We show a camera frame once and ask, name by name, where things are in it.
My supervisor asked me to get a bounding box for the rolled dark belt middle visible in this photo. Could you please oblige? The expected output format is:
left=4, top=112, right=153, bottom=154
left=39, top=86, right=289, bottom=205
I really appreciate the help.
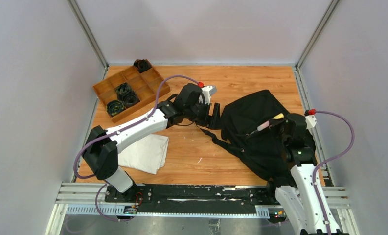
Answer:
left=115, top=83, right=133, bottom=99

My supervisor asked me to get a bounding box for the rolled dark belt front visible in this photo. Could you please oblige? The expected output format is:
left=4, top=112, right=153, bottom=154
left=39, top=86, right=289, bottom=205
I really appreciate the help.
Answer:
left=106, top=100, right=125, bottom=117

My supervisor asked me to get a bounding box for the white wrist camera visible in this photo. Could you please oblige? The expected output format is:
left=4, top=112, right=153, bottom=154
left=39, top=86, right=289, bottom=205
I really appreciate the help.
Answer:
left=197, top=82, right=217, bottom=105
left=304, top=109, right=317, bottom=130

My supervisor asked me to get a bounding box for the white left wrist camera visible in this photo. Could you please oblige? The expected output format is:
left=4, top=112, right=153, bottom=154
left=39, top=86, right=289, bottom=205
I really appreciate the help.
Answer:
left=197, top=82, right=217, bottom=105

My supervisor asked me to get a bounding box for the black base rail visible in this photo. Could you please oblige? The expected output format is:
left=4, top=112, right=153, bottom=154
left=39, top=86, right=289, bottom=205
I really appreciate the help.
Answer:
left=103, top=184, right=281, bottom=215

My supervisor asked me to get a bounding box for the black backpack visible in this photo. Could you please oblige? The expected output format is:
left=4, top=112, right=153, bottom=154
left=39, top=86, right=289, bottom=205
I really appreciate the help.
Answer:
left=202, top=90, right=316, bottom=181

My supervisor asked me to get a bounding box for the white folded cloth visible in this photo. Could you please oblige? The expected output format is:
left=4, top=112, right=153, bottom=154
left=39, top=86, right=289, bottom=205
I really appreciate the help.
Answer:
left=118, top=134, right=169, bottom=175

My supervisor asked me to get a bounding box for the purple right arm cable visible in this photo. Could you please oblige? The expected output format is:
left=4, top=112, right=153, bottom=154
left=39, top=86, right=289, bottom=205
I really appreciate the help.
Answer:
left=305, top=110, right=356, bottom=235

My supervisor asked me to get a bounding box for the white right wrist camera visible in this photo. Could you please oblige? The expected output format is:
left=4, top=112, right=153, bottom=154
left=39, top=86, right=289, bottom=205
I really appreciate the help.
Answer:
left=304, top=109, right=317, bottom=130

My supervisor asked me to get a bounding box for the rolled dark belt centre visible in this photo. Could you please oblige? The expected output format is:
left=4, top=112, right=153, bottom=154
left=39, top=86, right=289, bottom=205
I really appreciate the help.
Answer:
left=123, top=93, right=139, bottom=108

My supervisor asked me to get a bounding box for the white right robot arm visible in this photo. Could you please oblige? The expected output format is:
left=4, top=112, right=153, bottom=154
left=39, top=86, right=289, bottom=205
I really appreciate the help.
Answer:
left=266, top=109, right=344, bottom=235

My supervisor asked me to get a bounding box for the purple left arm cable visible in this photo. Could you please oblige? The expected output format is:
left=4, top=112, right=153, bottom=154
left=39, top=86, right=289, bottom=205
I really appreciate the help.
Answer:
left=73, top=75, right=201, bottom=223

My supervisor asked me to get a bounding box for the rolled dark belt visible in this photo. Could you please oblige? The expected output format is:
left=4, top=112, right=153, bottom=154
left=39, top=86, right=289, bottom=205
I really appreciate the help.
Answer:
left=115, top=83, right=133, bottom=99
left=133, top=59, right=152, bottom=73
left=106, top=100, right=125, bottom=117
left=123, top=93, right=139, bottom=108

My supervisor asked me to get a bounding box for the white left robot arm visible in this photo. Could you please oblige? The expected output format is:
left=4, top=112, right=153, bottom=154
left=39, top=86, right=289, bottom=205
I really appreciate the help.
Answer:
left=79, top=83, right=217, bottom=202

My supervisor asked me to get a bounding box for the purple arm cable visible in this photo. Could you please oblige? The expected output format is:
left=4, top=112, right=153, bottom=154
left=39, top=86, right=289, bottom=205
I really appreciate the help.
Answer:
left=305, top=110, right=356, bottom=235
left=73, top=75, right=201, bottom=223

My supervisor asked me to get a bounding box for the pink yellow highlighter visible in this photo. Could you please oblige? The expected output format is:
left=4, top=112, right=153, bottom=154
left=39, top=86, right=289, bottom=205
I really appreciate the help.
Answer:
left=257, top=113, right=284, bottom=131

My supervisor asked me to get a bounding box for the rolled dark belt top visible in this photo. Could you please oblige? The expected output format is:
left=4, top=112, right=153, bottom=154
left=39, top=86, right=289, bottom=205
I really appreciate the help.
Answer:
left=133, top=59, right=152, bottom=73

